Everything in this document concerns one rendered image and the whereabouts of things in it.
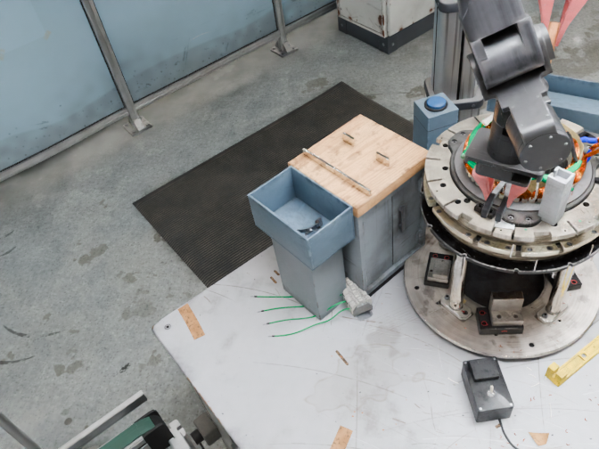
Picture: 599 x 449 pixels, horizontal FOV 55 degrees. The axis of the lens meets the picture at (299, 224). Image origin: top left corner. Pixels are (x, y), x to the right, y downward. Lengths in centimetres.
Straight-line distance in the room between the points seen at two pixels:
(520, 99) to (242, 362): 75
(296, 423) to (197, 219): 161
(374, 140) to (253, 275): 41
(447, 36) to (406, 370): 74
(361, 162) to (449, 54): 43
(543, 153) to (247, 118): 250
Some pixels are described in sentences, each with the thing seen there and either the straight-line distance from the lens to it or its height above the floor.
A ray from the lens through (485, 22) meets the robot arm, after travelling 69.
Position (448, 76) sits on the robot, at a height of 99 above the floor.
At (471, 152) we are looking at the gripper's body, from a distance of 81.
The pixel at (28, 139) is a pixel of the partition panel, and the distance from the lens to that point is 307.
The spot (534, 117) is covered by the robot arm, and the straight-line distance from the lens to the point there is 69.
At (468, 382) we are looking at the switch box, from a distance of 111.
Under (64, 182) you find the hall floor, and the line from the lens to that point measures 310.
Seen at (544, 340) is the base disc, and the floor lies 80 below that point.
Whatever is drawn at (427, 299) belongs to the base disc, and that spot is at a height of 80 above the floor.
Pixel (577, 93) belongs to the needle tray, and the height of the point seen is 103.
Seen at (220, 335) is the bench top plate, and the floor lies 78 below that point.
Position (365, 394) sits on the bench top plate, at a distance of 113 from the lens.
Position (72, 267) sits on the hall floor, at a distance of 265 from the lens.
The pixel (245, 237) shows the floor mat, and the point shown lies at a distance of 245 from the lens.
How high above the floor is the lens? 179
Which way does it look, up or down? 46 degrees down
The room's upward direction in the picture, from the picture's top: 10 degrees counter-clockwise
